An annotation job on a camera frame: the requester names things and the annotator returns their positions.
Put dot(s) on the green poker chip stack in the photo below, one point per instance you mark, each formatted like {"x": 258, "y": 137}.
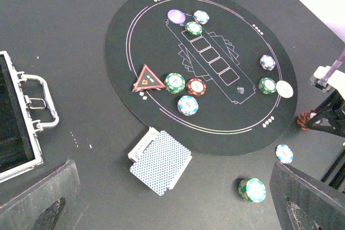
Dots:
{"x": 252, "y": 190}

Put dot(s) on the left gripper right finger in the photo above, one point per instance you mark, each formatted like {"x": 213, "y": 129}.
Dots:
{"x": 301, "y": 200}

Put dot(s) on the green chips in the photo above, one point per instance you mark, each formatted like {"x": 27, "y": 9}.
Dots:
{"x": 193, "y": 28}
{"x": 267, "y": 86}
{"x": 174, "y": 83}

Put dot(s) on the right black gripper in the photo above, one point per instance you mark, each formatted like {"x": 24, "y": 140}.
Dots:
{"x": 329, "y": 116}

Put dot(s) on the aluminium poker case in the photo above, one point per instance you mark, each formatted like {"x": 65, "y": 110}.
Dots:
{"x": 20, "y": 148}

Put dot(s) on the black aluminium rail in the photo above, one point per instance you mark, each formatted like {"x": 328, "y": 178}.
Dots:
{"x": 334, "y": 177}

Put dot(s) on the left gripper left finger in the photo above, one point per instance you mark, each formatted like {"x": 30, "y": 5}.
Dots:
{"x": 47, "y": 202}

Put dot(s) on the orange black poker chip stack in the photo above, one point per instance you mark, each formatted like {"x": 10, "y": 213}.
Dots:
{"x": 303, "y": 118}

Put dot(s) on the red triangular marker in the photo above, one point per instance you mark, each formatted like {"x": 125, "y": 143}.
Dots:
{"x": 147, "y": 80}

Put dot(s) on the blue white poker chip stack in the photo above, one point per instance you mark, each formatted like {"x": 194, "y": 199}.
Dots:
{"x": 284, "y": 154}

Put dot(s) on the blue chips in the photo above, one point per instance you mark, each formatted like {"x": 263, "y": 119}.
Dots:
{"x": 267, "y": 62}
{"x": 187, "y": 105}
{"x": 201, "y": 17}

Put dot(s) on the round black poker mat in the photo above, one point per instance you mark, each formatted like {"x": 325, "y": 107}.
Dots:
{"x": 234, "y": 117}

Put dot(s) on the white dealer button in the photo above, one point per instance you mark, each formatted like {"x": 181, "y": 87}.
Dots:
{"x": 284, "y": 89}

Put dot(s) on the purple round button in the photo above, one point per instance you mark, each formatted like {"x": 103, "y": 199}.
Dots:
{"x": 176, "y": 16}

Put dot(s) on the orange chips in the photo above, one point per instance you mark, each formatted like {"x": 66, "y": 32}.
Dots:
{"x": 195, "y": 87}

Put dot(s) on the blue playing card deck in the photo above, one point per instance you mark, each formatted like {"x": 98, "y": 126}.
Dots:
{"x": 159, "y": 160}

